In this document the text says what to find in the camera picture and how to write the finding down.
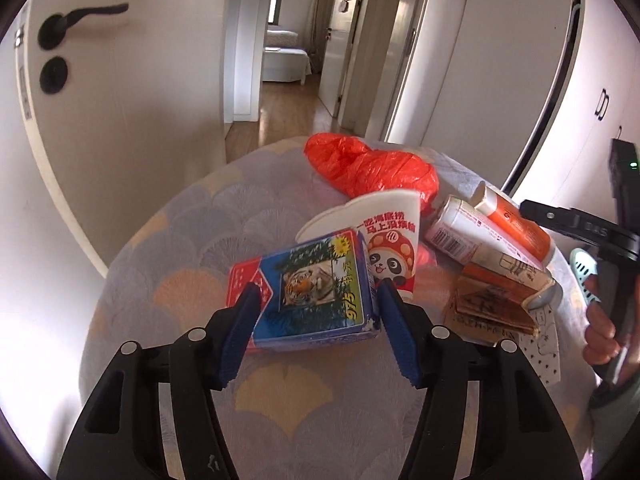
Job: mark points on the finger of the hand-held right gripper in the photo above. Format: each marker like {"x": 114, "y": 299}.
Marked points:
{"x": 570, "y": 221}

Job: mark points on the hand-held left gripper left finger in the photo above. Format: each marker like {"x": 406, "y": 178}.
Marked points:
{"x": 239, "y": 340}

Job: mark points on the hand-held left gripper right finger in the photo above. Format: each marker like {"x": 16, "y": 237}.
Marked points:
{"x": 400, "y": 342}

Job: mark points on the blue playing card box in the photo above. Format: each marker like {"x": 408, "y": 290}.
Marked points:
{"x": 310, "y": 292}

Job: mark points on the person's right hand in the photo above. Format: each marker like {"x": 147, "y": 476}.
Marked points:
{"x": 600, "y": 335}

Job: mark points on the light green slipper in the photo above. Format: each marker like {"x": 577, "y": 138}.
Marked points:
{"x": 584, "y": 265}

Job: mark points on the orange and white tube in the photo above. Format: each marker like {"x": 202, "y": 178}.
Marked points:
{"x": 520, "y": 227}

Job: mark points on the brown paper packet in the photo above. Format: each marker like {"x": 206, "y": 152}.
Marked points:
{"x": 487, "y": 305}

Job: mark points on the white panda print paper cup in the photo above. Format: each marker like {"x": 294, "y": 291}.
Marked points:
{"x": 392, "y": 240}

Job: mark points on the round patterned tablecloth table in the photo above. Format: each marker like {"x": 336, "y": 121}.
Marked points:
{"x": 200, "y": 240}

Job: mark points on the white tube with barcode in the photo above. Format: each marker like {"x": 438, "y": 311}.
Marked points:
{"x": 457, "y": 230}

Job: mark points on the white printed paper sheet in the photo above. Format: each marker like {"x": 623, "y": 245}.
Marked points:
{"x": 545, "y": 347}

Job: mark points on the white wardrobe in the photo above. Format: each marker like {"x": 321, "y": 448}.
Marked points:
{"x": 600, "y": 60}

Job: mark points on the red plastic bag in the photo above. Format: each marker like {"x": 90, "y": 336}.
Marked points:
{"x": 380, "y": 167}

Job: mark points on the white hallway door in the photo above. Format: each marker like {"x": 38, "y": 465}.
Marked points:
{"x": 336, "y": 72}

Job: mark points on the white bed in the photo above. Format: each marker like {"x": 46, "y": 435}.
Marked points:
{"x": 282, "y": 62}

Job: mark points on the black door lock knob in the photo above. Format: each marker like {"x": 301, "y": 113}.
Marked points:
{"x": 53, "y": 75}

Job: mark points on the beige curtain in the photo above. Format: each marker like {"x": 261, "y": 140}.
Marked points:
{"x": 320, "y": 15}

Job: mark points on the metal door latch plate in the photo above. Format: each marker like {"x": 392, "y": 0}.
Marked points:
{"x": 23, "y": 80}

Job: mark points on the dark framed window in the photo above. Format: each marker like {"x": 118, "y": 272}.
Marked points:
{"x": 276, "y": 0}

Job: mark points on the small wall hanging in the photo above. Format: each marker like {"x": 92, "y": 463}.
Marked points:
{"x": 345, "y": 0}

